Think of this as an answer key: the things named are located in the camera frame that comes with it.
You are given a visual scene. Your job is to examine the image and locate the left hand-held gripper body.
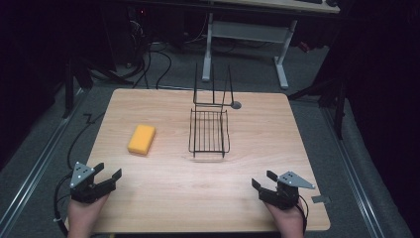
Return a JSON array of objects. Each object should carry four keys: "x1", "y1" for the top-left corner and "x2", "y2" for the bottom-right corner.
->
[{"x1": 69, "y1": 161, "x2": 108, "y2": 204}]

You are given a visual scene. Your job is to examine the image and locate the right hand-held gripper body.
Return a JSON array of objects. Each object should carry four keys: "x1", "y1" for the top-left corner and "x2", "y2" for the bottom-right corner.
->
[{"x1": 259, "y1": 170, "x2": 317, "y2": 211}]

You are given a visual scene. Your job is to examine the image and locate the yellow sponge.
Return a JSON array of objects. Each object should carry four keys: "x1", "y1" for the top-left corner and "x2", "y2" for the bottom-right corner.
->
[{"x1": 127, "y1": 124, "x2": 157, "y2": 156}]

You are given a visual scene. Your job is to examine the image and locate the black wire rack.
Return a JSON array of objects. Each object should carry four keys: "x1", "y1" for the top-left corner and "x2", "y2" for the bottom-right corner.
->
[{"x1": 188, "y1": 61, "x2": 235, "y2": 160}]

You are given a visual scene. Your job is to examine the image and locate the person's left hand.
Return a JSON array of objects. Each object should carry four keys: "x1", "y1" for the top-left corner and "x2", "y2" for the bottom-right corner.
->
[{"x1": 66, "y1": 193, "x2": 111, "y2": 238}]

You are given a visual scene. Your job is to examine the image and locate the person's right hand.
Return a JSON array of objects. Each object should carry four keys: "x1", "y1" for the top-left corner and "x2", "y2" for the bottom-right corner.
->
[{"x1": 263, "y1": 198, "x2": 305, "y2": 238}]

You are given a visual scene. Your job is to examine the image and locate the grey tape piece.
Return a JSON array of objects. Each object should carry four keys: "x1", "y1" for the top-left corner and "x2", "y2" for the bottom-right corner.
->
[{"x1": 311, "y1": 194, "x2": 332, "y2": 204}]

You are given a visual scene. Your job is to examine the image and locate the black metal stand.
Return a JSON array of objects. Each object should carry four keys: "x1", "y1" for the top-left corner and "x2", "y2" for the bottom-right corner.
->
[
  {"x1": 60, "y1": 59, "x2": 135, "y2": 120},
  {"x1": 287, "y1": 73, "x2": 349, "y2": 141}
]

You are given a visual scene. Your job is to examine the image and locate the dark computer tower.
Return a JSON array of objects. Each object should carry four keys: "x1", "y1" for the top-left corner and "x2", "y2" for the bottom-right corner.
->
[{"x1": 104, "y1": 4, "x2": 152, "y2": 68}]

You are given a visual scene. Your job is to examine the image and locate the desk with white legs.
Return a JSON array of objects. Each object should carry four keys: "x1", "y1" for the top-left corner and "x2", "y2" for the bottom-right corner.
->
[{"x1": 200, "y1": 0, "x2": 342, "y2": 91}]

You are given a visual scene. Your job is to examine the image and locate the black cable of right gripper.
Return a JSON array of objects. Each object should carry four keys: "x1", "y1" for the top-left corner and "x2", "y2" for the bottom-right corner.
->
[{"x1": 295, "y1": 193, "x2": 310, "y2": 236}]

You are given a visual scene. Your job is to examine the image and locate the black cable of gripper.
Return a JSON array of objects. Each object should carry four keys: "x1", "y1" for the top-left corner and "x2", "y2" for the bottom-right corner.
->
[
  {"x1": 295, "y1": 193, "x2": 310, "y2": 236},
  {"x1": 52, "y1": 112, "x2": 107, "y2": 238}
]

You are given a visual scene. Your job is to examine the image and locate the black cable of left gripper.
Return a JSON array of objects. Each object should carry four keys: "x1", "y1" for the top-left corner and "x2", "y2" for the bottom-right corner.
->
[{"x1": 52, "y1": 112, "x2": 107, "y2": 238}]

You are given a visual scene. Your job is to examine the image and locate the aluminium floor rail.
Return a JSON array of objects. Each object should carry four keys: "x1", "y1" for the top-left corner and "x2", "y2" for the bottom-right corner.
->
[
  {"x1": 0, "y1": 88, "x2": 87, "y2": 234},
  {"x1": 320, "y1": 105, "x2": 386, "y2": 238}
]

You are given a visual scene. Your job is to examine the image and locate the black floor cables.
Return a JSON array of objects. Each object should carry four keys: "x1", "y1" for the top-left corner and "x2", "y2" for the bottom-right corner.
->
[{"x1": 131, "y1": 41, "x2": 173, "y2": 90}]

